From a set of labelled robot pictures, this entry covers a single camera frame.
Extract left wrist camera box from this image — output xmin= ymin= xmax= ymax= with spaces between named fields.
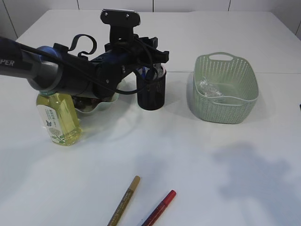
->
xmin=100 ymin=9 xmax=141 ymax=44

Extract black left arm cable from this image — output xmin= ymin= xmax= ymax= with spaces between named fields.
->
xmin=16 ymin=34 xmax=160 ymax=95

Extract silver marker pen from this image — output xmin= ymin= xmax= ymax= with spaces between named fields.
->
xmin=145 ymin=64 xmax=157 ymax=81

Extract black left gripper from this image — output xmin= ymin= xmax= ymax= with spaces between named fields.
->
xmin=94 ymin=35 xmax=169 ymax=78

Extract yellow tea plastic bottle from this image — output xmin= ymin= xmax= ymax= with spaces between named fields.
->
xmin=36 ymin=91 xmax=82 ymax=146

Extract black mesh pen holder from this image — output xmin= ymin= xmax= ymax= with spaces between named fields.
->
xmin=136 ymin=73 xmax=166 ymax=111

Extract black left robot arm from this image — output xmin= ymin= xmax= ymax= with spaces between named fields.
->
xmin=0 ymin=35 xmax=169 ymax=99

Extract green plastic woven basket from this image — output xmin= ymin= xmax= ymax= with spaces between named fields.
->
xmin=191 ymin=52 xmax=259 ymax=124

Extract pink purple scissors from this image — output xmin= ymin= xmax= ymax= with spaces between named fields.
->
xmin=155 ymin=64 xmax=166 ymax=79

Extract clear plastic sheet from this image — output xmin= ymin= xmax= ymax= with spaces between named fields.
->
xmin=197 ymin=77 xmax=230 ymax=104

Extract red marker pen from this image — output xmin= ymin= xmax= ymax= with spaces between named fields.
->
xmin=142 ymin=190 xmax=176 ymax=226

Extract blue scissors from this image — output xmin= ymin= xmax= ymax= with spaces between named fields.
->
xmin=138 ymin=67 xmax=149 ymax=79

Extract purple artificial grape bunch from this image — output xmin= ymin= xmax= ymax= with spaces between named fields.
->
xmin=72 ymin=96 xmax=101 ymax=110

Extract green wavy plastic plate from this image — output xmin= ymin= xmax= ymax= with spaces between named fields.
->
xmin=75 ymin=93 xmax=119 ymax=115

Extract gold marker pen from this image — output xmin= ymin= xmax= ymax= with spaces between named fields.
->
xmin=107 ymin=176 xmax=141 ymax=226

